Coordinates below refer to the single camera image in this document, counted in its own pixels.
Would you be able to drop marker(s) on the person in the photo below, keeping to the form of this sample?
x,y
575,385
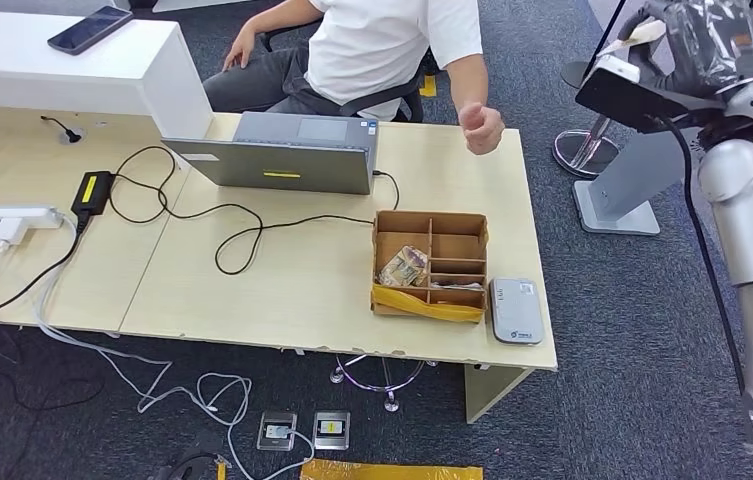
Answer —
x,y
376,46

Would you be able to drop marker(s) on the black stanchion post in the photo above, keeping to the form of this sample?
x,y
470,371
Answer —
x,y
581,74

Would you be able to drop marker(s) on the chrome stanchion post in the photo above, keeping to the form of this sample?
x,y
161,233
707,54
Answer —
x,y
581,156

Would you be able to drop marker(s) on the steel floor socket yellow label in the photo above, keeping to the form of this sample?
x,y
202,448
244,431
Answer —
x,y
331,430

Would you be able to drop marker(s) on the person's left forearm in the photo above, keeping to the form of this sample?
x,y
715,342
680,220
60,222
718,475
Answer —
x,y
470,83

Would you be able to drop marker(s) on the white cards in slot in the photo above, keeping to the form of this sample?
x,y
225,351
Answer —
x,y
459,286

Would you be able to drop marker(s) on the grey kiosk stand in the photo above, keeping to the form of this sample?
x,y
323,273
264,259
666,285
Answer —
x,y
614,199

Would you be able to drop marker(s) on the pale wooden desk leg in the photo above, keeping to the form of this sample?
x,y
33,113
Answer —
x,y
492,391

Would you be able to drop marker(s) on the person's right hand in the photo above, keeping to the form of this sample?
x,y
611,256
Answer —
x,y
240,52

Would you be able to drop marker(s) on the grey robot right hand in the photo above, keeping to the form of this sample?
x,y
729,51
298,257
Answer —
x,y
707,46

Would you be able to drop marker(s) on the stack of printed cards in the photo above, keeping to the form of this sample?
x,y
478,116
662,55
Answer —
x,y
402,267

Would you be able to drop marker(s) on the white plug charger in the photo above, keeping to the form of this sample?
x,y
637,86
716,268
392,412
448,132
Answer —
x,y
12,230

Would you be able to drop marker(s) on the black smartphone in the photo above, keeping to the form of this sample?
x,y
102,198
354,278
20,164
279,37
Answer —
x,y
90,30

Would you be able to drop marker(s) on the black office chair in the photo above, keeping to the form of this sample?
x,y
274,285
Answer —
x,y
382,99

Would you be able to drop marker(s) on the small yellow tool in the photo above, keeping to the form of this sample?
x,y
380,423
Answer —
x,y
221,472

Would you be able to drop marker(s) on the white power strip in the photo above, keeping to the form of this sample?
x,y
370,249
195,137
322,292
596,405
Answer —
x,y
12,215

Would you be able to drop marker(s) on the grey laptop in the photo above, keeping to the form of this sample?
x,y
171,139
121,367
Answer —
x,y
283,166

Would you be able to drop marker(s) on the person's right forearm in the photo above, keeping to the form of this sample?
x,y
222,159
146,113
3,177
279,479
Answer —
x,y
283,14

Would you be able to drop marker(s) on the white counter block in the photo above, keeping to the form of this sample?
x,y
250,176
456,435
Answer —
x,y
31,73

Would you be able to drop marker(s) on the chrome stool base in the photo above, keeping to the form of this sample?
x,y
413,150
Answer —
x,y
391,401

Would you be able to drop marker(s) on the person's left hand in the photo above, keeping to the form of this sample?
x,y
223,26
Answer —
x,y
482,129

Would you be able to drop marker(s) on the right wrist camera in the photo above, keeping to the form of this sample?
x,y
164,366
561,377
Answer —
x,y
628,99

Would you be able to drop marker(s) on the steel floor socket white plug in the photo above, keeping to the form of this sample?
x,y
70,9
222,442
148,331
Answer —
x,y
276,432

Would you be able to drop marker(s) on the cardboard divider box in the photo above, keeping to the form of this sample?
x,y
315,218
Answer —
x,y
409,228

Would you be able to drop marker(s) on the black power adapter yellow label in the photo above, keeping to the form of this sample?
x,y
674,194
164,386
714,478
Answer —
x,y
92,192

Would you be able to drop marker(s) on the small yellow floor tape piece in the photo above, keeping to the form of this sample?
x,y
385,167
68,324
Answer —
x,y
428,86

